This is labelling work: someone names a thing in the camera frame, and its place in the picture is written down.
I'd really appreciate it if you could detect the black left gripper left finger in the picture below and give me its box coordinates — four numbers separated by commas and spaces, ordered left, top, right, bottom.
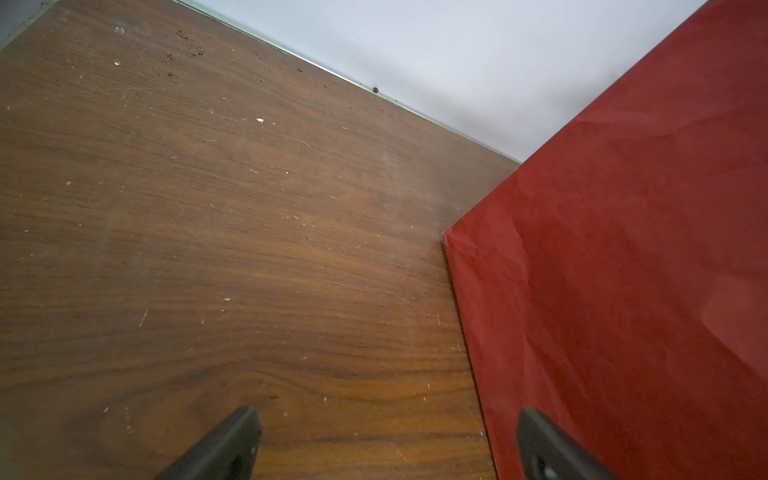
156, 405, 262, 480

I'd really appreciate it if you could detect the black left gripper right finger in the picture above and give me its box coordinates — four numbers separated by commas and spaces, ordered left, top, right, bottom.
516, 407, 618, 480

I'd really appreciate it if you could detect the red paper bag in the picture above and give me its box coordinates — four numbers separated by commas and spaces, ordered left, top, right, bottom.
443, 1, 767, 479

